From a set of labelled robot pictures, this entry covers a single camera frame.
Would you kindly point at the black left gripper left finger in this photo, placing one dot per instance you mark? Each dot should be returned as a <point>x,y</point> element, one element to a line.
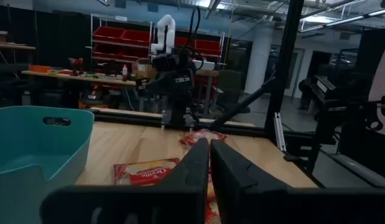
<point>183,202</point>

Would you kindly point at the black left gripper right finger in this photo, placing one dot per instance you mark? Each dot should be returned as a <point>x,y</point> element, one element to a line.
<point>257,205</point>

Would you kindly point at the red popcorn bag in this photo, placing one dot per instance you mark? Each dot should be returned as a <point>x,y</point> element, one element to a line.
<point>198,137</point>
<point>139,174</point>
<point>211,214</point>

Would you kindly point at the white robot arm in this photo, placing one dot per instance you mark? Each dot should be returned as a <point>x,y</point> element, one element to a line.
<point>165,31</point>

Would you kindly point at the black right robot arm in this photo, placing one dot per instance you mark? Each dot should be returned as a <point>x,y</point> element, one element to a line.
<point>175,84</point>

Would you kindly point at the dark office chair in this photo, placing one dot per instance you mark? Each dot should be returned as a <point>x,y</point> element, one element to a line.
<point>229,84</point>

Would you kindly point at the black machine with label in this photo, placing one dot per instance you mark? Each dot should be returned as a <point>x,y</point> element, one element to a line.
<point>332,99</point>

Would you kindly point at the small wooden side table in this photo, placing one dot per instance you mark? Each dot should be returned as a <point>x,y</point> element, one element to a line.
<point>207,73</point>

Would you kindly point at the cardboard box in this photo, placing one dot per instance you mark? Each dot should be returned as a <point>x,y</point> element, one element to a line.
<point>142,70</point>

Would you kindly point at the white bottle with red cap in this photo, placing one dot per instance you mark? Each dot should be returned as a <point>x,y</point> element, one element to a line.
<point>125,74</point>

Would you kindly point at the white round column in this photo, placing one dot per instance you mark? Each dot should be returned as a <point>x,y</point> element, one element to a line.
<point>259,62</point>

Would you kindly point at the red plastic storage bin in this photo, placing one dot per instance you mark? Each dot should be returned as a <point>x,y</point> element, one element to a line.
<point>133,53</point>
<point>108,33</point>
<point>207,46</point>
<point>183,42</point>
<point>136,36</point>
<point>106,50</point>

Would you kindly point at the wooden workbench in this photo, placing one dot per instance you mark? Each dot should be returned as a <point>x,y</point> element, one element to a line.
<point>86,78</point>

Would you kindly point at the teal plastic basket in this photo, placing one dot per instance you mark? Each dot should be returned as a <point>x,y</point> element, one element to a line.
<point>24,140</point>

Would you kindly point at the white metal shelf rack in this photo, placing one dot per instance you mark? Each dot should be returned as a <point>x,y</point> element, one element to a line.
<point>117,43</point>

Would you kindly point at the red and black tool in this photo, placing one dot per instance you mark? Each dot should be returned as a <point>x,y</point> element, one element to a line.
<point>76,65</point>

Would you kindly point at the orange tray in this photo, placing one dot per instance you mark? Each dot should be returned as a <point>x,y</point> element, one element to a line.
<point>39,68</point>

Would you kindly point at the ceiling light bar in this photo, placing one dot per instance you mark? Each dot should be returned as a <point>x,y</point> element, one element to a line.
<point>350,20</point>

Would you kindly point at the small brown box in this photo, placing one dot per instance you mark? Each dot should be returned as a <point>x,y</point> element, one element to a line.
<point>0,36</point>

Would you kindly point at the wooden wall shelf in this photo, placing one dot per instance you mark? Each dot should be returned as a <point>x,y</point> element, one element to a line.
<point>12,46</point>

